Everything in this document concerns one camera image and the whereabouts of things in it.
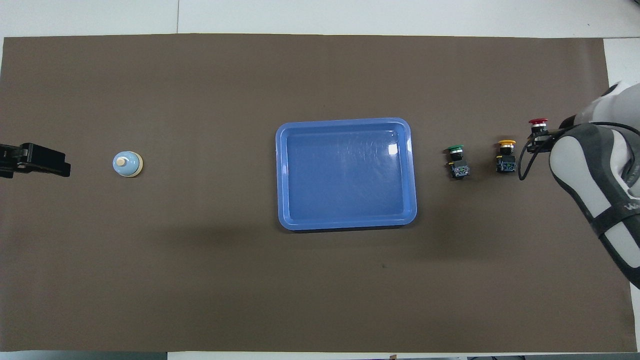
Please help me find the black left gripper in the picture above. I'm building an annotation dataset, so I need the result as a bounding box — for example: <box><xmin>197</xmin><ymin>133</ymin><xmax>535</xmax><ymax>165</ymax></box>
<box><xmin>0</xmin><ymin>143</ymin><xmax>71</xmax><ymax>179</ymax></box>

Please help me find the red push button switch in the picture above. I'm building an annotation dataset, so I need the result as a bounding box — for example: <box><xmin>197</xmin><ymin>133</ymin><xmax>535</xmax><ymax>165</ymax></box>
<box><xmin>528</xmin><ymin>118</ymin><xmax>551</xmax><ymax>152</ymax></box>

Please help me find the yellow push button switch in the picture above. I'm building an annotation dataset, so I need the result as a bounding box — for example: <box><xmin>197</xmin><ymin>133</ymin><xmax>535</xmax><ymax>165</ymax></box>
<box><xmin>495</xmin><ymin>140</ymin><xmax>518</xmax><ymax>176</ymax></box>

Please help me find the light blue desk bell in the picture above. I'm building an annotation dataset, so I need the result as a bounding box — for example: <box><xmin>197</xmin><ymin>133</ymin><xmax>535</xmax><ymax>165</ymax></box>
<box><xmin>112</xmin><ymin>150</ymin><xmax>144</xmax><ymax>178</ymax></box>

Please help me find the green push button switch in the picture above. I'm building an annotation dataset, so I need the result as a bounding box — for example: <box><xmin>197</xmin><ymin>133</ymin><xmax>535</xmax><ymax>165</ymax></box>
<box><xmin>445</xmin><ymin>145</ymin><xmax>471</xmax><ymax>181</ymax></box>

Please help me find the blue plastic tray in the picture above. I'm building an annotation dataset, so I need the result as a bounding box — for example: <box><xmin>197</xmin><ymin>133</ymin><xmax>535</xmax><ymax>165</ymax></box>
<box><xmin>275</xmin><ymin>117</ymin><xmax>418</xmax><ymax>232</ymax></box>

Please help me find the brown table mat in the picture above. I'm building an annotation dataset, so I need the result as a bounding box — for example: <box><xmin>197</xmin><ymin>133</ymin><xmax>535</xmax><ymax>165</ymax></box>
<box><xmin>0</xmin><ymin>33</ymin><xmax>638</xmax><ymax>353</ymax></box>

